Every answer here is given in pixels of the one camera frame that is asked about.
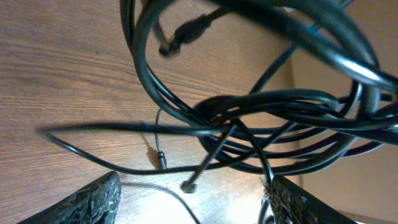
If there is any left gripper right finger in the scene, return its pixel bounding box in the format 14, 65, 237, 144
263, 175, 356, 224

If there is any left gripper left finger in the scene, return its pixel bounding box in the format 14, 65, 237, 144
21, 171, 121, 224

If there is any thin black USB cable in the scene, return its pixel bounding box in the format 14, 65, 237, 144
39, 105, 299, 194

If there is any thick black USB cable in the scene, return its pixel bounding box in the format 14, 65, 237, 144
119, 0, 398, 175

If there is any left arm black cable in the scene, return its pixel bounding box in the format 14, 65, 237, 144
120, 182, 203, 224

